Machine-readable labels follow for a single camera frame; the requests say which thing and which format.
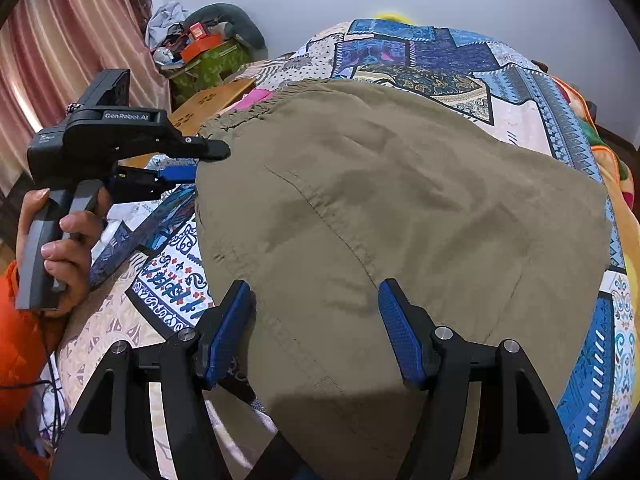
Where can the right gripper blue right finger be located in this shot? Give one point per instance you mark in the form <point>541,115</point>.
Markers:
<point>518,434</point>

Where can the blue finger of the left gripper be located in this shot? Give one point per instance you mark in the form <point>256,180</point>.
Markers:
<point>165,176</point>
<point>200,148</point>

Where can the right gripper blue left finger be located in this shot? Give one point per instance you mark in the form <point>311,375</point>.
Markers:
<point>109,434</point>

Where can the olive khaki pants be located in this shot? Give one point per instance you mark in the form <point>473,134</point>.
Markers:
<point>332,187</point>

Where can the orange jacket sleeve forearm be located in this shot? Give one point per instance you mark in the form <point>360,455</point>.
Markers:
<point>27,339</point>

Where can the person's left hand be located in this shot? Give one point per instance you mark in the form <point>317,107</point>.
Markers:
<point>69,261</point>

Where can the wooden lap desk board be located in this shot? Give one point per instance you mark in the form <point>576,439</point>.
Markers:
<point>205,104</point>

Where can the pink folded garment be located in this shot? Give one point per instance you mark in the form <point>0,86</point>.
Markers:
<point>254,96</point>

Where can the patchwork patterned bed quilt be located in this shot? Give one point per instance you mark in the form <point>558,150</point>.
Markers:
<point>155,283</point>

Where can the orange box in basket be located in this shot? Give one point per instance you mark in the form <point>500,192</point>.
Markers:
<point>199,46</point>

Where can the white crumpled cloth pile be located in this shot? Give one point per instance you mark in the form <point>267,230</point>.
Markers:
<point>164,17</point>

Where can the striped pink window curtain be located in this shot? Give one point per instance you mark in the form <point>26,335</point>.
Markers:
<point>50,52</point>

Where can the yellow curved foam pillow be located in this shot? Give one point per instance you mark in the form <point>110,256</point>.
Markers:
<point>393,17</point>

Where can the orange fleece blanket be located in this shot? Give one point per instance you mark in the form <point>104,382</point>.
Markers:
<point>617,178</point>

